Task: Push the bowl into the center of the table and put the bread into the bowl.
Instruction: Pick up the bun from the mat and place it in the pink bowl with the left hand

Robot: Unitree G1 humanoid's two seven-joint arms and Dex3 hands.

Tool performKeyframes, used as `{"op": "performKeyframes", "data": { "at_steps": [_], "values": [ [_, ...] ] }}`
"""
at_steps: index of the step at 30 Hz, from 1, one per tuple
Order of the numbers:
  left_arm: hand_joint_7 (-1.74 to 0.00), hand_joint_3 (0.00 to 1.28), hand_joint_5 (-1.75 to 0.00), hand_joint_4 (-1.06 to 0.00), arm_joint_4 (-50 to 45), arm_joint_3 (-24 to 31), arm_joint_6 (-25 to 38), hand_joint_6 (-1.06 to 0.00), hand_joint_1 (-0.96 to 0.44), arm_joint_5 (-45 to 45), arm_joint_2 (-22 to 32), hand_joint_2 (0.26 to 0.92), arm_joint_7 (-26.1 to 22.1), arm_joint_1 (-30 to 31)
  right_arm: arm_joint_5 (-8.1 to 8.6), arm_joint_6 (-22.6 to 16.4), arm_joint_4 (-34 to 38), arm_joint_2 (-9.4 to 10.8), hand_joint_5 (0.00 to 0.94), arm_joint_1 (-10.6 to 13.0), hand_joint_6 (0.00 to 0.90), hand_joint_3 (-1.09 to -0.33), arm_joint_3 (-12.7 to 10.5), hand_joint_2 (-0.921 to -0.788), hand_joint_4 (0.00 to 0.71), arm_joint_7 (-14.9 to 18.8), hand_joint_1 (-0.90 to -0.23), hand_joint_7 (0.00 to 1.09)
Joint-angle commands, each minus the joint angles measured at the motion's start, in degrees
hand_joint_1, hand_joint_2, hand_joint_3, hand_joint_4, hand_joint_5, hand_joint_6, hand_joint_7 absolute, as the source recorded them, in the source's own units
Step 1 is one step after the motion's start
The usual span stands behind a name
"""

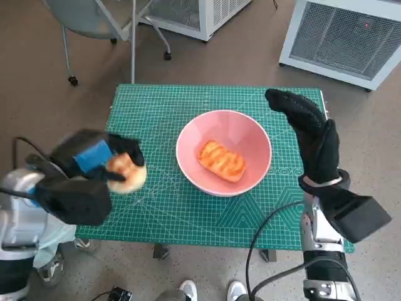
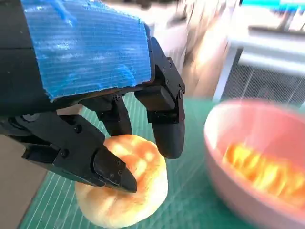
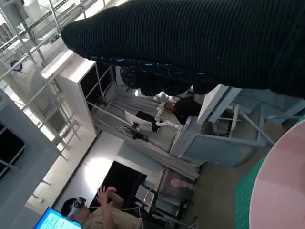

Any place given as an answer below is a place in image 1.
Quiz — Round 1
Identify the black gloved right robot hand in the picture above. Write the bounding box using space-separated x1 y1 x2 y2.
264 88 341 186

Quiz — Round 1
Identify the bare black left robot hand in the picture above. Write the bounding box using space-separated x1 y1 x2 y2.
49 129 145 182

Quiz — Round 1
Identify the round toy bread bun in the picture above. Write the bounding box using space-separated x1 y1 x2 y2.
106 152 148 194

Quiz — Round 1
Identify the rectangular striped toy bread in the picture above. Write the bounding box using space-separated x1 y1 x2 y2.
196 140 246 184

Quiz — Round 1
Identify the pink bowl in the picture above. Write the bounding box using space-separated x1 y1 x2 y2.
175 109 273 198

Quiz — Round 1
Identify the person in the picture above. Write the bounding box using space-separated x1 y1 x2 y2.
33 216 100 288

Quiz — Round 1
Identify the large white mesh cabinet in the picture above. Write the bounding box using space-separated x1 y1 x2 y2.
278 0 401 92

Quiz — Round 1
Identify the thin grey metal pole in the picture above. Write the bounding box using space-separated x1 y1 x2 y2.
130 0 138 85

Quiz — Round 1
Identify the green cutting mat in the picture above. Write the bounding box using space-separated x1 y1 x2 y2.
75 83 355 254

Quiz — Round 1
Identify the grey wheeled chair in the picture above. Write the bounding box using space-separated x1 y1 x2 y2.
42 0 172 86

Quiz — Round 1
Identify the black floor device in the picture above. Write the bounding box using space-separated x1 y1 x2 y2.
109 287 134 301

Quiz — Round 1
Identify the small white mesh cabinet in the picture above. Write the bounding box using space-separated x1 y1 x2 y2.
137 0 253 42

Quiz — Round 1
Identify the white shoe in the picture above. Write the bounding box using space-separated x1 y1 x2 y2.
180 280 198 301
227 280 247 301

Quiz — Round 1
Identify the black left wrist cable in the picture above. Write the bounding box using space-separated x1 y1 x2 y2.
14 136 53 159

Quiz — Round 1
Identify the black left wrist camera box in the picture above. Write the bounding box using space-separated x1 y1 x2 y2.
26 153 112 226

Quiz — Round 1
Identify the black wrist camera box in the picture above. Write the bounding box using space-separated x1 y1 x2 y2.
316 184 392 244
26 153 112 226

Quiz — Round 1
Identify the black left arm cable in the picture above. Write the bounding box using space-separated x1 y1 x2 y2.
0 187 37 199

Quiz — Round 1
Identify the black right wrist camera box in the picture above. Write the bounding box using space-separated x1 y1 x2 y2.
316 184 392 244

